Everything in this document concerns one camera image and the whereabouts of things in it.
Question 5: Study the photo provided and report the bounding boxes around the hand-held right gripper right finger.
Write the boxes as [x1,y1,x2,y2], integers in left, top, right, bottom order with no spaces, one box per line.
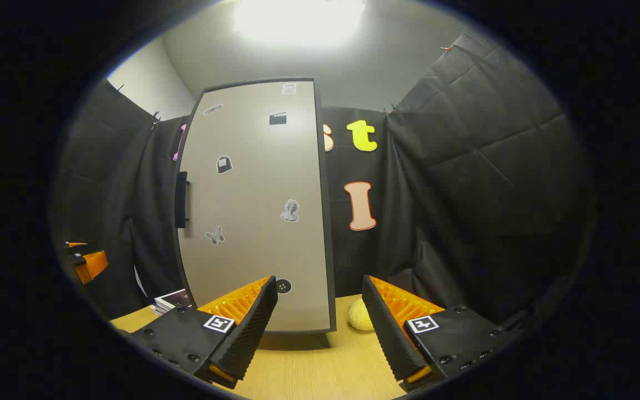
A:
[361,274,521,392]

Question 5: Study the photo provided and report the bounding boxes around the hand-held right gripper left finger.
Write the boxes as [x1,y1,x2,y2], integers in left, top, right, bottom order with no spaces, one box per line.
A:
[128,275,279,389]

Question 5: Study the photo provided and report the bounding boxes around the black cabinet door handle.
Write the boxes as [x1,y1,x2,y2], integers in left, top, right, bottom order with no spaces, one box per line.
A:
[174,171,190,228]

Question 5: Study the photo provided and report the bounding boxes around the grey cabinet door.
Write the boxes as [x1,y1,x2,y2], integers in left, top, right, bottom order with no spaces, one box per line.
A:
[178,81,332,332]

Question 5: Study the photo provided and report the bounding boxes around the grey cabinet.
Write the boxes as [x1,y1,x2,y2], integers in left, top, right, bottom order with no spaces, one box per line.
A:
[177,77,337,334]

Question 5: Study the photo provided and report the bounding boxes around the yellow round bun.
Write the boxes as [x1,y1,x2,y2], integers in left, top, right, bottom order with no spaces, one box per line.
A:
[348,298,376,332]

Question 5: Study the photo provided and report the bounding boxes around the white book with portrait cover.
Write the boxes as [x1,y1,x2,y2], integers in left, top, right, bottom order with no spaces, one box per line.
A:
[156,289,193,309]

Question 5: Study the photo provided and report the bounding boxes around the black backdrop cloth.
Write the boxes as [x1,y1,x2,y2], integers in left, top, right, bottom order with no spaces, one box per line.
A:
[51,31,596,334]

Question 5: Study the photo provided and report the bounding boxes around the ceiling light panel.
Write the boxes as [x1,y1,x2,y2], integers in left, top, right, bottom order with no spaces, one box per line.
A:
[234,0,365,48]

